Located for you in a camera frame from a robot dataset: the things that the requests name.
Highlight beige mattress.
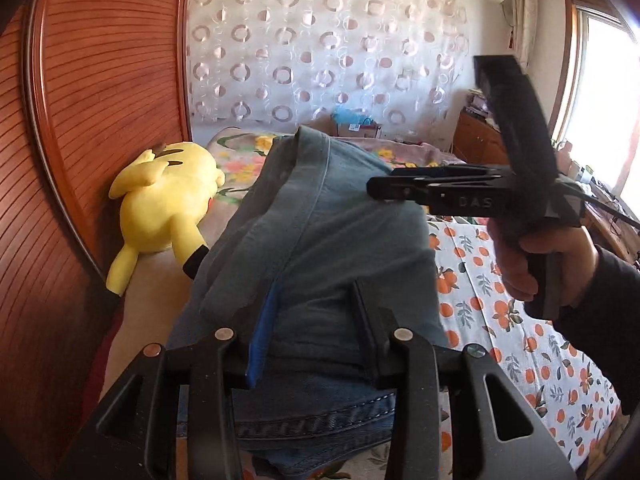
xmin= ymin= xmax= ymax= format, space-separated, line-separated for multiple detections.
xmin=97 ymin=247 xmax=201 ymax=401

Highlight stack of papers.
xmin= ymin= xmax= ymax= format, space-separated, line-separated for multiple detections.
xmin=465 ymin=89 xmax=489 ymax=116

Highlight bunched window curtain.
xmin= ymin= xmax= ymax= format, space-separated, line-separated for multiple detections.
xmin=510 ymin=0 xmax=539 ymax=68

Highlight sheer circle-pattern curtain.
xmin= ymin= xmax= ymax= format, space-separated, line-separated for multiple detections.
xmin=186 ymin=0 xmax=501 ymax=136

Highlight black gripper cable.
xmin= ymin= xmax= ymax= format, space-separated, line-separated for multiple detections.
xmin=575 ymin=189 xmax=640 ymax=229

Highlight grey-blue t-shirt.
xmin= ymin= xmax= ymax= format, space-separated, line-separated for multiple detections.
xmin=167 ymin=126 xmax=448 ymax=386

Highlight small cardboard box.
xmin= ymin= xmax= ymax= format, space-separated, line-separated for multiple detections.
xmin=332 ymin=117 xmax=383 ymax=140

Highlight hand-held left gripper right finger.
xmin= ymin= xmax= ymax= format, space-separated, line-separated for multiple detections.
xmin=352 ymin=280 xmax=576 ymax=480

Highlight person's right forearm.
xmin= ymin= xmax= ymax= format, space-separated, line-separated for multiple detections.
xmin=555 ymin=245 xmax=640 ymax=416

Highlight orange-print bed sheet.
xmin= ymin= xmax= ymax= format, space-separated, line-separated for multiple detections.
xmin=345 ymin=215 xmax=623 ymax=480

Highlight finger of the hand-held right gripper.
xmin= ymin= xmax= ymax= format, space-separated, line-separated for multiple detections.
xmin=366 ymin=175 xmax=437 ymax=207
xmin=389 ymin=163 xmax=504 ymax=187

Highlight folded blue jeans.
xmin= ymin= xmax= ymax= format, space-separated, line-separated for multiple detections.
xmin=167 ymin=345 xmax=401 ymax=478

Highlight yellow plush toy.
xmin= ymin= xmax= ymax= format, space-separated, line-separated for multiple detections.
xmin=106 ymin=142 xmax=226 ymax=297

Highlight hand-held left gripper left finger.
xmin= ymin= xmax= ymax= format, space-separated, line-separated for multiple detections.
xmin=55 ymin=285 xmax=281 ymax=480

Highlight long wooden cabinet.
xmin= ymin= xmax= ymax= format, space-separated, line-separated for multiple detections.
xmin=452 ymin=110 xmax=640 ymax=266

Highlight window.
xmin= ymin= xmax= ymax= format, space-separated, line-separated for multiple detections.
xmin=547 ymin=0 xmax=640 ymax=201

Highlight floral blanket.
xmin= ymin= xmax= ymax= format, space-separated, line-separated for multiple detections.
xmin=205 ymin=127 xmax=466 ymax=211

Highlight person's right hand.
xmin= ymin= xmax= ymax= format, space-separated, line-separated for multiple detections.
xmin=486 ymin=214 xmax=599 ymax=309

